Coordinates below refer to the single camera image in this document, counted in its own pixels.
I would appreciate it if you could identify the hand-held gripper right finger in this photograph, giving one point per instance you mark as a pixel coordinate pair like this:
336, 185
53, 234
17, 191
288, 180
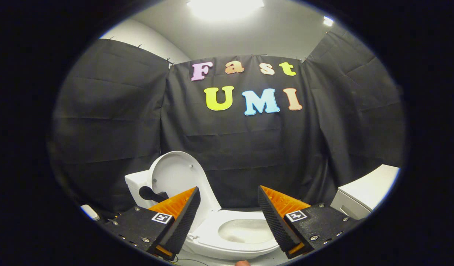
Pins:
273, 218

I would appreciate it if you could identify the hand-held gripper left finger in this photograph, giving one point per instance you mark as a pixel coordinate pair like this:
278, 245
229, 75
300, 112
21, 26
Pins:
183, 218

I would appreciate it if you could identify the round black lid pull tab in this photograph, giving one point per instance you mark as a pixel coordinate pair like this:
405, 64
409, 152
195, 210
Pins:
147, 193

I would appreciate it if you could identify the white toilet bowl with seat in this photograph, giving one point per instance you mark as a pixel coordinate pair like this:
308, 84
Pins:
212, 236

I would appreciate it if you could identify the black backdrop cloth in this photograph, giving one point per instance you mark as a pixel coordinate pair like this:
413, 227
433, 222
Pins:
241, 147

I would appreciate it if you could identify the grey drawer cabinet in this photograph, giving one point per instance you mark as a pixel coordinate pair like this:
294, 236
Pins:
371, 188

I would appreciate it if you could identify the small ceiling light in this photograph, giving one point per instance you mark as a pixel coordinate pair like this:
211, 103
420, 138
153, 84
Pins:
328, 21

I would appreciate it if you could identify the large ceiling light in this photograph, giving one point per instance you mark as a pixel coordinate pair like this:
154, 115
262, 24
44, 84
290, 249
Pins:
225, 7

